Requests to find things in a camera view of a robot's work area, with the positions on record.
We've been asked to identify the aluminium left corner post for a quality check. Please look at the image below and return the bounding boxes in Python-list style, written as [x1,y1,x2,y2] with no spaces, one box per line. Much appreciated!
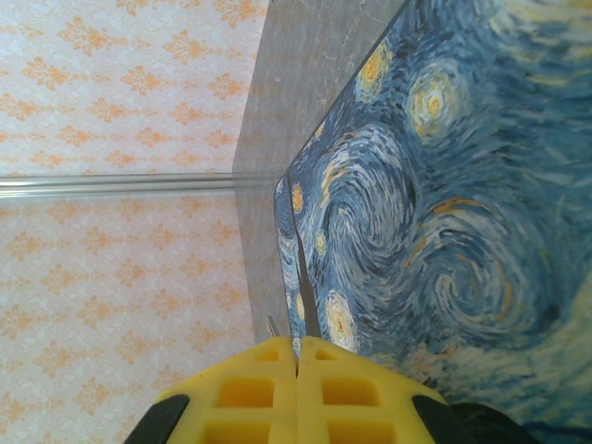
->
[0,171,242,201]

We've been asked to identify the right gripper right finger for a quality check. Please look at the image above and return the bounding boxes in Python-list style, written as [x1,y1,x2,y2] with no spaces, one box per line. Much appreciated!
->
[297,336,478,444]

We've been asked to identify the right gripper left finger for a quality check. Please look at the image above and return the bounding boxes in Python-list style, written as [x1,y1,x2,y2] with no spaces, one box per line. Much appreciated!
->
[122,336,301,444]

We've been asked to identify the starry night print box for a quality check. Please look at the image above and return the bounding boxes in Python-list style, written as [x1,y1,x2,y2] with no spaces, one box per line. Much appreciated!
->
[272,0,592,444]

